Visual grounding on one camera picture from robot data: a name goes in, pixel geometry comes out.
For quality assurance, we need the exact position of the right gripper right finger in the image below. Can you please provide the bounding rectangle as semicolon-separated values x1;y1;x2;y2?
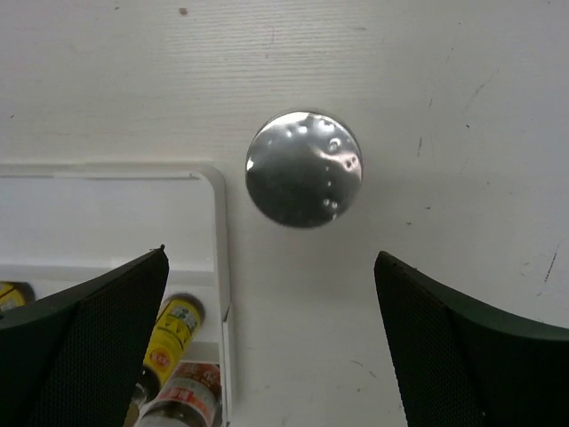
374;252;568;426

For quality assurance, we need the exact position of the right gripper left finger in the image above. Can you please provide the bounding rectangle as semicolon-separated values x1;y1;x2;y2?
1;247;169;426

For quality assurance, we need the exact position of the yellow label bottle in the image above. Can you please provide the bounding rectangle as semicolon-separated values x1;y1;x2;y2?
124;293;205;426
0;281;36;313

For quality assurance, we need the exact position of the short red-logo jar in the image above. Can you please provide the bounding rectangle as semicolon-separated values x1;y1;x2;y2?
137;361;222;427

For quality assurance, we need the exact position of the tall white spice jar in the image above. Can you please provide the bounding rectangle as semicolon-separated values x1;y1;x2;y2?
245;109;365;229

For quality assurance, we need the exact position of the white divided tray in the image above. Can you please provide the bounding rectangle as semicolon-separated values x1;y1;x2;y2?
1;163;235;425

